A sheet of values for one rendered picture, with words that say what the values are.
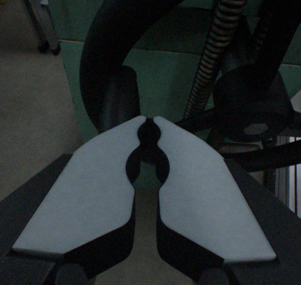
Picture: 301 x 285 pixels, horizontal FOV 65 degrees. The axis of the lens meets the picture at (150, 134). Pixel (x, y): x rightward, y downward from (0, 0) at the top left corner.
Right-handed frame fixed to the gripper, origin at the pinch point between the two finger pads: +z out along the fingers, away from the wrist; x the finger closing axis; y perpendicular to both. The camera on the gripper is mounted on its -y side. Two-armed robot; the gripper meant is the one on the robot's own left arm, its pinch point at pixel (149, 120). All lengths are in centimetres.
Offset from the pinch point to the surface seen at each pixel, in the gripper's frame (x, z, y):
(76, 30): -11.0, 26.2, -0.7
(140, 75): -1.9, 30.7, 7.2
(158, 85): 1.3, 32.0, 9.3
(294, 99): 29.4, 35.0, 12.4
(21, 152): -54, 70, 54
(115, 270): -11, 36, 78
